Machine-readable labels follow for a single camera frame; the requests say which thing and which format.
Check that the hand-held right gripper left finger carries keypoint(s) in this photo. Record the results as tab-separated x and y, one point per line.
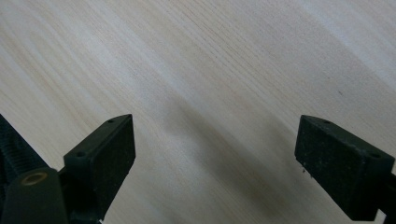
102	161

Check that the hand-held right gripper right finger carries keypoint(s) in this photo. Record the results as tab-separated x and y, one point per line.
342	168

